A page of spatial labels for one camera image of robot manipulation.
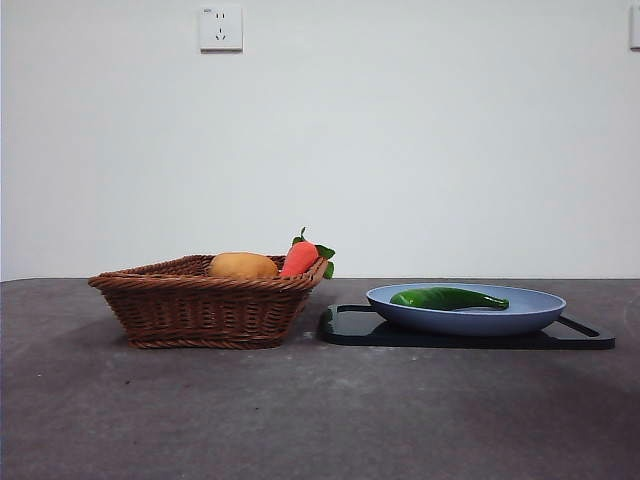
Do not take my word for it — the long green pepper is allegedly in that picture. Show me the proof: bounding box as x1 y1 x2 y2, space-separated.
389 286 510 312

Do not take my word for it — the light blue round plate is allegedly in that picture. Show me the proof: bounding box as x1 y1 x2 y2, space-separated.
366 283 567 337

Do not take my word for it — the orange carrot with green leaves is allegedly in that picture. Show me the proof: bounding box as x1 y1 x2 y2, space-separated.
279 227 336 280

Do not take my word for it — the yellow potato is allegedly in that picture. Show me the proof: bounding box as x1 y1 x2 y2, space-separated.
208 252 279 279

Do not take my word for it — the dark rectangular tray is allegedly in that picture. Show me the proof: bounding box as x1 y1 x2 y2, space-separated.
318 302 617 350

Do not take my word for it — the brown wicker basket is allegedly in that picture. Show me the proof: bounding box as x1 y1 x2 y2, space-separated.
88 253 329 350

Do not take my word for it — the white wall socket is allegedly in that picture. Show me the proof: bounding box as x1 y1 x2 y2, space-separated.
199 4 245 54

